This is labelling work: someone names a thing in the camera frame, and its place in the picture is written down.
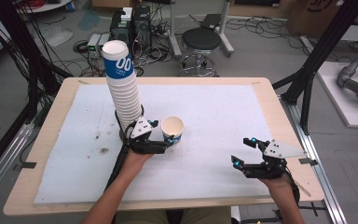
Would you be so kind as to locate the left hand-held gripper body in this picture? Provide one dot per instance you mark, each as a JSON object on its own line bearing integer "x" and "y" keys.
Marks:
{"x": 141, "y": 129}

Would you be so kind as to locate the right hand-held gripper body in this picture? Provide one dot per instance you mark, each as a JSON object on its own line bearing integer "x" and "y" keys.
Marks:
{"x": 279, "y": 151}

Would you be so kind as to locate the blue and white paper cup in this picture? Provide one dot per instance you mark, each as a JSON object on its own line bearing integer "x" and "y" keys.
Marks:
{"x": 172, "y": 126}

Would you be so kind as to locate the stack of white paper cups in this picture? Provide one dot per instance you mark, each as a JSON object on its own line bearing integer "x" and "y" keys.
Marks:
{"x": 124, "y": 93}

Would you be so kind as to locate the person's left hand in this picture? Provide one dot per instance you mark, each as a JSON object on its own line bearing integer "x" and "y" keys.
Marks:
{"x": 135, "y": 161}

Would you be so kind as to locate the person's right hand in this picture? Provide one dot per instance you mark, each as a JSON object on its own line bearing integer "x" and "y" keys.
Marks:
{"x": 276, "y": 184}

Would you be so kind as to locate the black tape strip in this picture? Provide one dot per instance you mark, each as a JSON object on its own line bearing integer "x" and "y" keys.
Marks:
{"x": 307, "y": 161}
{"x": 24, "y": 165}

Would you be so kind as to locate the white table mat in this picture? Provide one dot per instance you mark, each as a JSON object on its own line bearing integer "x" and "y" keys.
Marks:
{"x": 214, "y": 124}

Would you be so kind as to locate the thin wooden stick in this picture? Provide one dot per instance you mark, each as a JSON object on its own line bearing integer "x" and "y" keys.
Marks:
{"x": 303, "y": 188}

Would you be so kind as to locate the person's legs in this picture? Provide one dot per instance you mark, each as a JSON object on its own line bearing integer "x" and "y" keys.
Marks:
{"x": 205, "y": 216}

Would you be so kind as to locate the white platform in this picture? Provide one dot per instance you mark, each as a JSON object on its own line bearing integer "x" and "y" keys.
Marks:
{"x": 335, "y": 93}

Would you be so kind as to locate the white metal stand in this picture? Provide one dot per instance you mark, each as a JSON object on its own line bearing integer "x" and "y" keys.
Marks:
{"x": 174, "y": 43}

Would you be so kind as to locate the grey power supply box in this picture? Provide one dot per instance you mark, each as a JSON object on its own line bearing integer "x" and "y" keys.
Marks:
{"x": 93, "y": 43}
{"x": 103, "y": 40}

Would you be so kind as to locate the black round stool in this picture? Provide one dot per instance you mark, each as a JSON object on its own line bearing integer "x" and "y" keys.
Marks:
{"x": 200, "y": 39}

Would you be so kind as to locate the black computer tower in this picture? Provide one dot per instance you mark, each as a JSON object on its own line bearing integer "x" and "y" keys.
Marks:
{"x": 142, "y": 26}
{"x": 119, "y": 29}

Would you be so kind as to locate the brown cardboard box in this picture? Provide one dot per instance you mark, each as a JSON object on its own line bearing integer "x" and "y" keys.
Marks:
{"x": 112, "y": 3}

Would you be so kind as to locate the large printed cardboard box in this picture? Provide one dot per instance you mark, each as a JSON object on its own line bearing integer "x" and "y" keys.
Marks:
{"x": 313, "y": 15}

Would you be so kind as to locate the blue tape roll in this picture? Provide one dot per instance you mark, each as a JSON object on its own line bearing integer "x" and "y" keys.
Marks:
{"x": 70, "y": 6}

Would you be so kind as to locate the aluminium floor rail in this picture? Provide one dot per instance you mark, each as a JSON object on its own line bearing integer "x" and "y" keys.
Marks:
{"x": 3, "y": 161}
{"x": 320, "y": 174}

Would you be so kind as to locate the black metal frame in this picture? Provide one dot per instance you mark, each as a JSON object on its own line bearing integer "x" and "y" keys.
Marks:
{"x": 21, "y": 46}
{"x": 323, "y": 46}

